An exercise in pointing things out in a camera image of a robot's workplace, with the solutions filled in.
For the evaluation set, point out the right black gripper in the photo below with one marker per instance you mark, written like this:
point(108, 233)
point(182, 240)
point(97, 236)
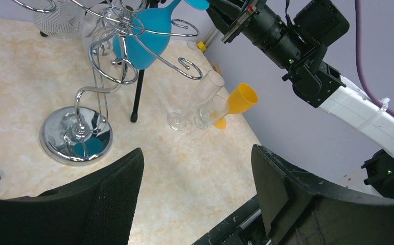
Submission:
point(231, 17)

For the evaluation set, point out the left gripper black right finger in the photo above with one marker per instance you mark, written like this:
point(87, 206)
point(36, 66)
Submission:
point(299, 207)

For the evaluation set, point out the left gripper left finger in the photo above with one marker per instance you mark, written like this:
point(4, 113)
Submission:
point(96, 209)

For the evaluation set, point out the clear flute glass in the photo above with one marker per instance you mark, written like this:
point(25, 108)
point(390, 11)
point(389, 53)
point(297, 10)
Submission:
point(205, 89)

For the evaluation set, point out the blue wine glass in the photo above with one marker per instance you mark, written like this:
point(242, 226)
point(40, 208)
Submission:
point(143, 48)

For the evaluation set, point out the orange wine glass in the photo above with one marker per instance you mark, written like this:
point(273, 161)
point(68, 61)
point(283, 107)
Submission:
point(239, 101)

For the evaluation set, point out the clear wine glass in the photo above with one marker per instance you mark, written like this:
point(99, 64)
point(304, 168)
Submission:
point(211, 112)

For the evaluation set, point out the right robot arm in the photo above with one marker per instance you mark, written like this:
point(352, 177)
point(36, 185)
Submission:
point(298, 45)

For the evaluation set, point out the chrome wine glass rack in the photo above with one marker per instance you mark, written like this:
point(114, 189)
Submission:
point(81, 133)

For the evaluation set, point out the yellow corner clamp right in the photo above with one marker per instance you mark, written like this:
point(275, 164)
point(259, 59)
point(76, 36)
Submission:
point(201, 46)

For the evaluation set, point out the black music stand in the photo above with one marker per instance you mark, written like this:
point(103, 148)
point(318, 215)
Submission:
point(150, 4)

